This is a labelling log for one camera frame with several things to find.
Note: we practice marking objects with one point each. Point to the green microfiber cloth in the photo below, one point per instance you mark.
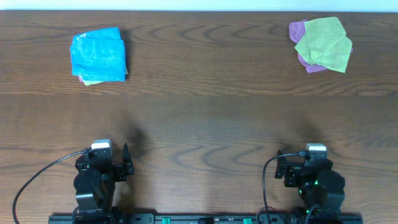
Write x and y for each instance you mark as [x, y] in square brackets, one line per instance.
[325, 43]

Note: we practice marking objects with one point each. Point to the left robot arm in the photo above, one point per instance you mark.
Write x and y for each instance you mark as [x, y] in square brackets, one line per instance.
[96, 182]

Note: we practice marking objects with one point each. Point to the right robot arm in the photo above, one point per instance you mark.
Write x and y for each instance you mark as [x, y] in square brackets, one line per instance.
[320, 188]

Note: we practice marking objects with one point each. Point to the blue folded cloth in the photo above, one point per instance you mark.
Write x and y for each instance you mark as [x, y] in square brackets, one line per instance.
[99, 56]

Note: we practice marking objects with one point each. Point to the light green folded cloth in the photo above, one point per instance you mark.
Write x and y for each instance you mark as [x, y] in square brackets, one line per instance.
[88, 83]

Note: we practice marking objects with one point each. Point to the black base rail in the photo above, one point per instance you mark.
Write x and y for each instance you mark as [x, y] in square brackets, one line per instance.
[150, 218]

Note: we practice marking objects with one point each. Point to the purple crumpled cloth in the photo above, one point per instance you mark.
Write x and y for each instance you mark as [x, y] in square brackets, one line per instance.
[297, 31]

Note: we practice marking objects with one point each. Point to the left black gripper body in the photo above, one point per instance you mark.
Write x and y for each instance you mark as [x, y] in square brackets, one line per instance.
[117, 175]

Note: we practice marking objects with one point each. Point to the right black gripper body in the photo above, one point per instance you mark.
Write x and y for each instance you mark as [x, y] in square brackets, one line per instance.
[293, 178]

